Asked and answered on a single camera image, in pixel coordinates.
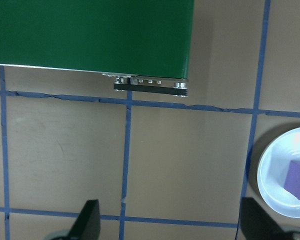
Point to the pale blue round plate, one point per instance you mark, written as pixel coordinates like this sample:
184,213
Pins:
272,160

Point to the purple foam block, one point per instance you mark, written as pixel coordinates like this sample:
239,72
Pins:
297,180

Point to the green belt conveyor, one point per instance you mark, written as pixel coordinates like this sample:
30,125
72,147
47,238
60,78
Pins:
90,32

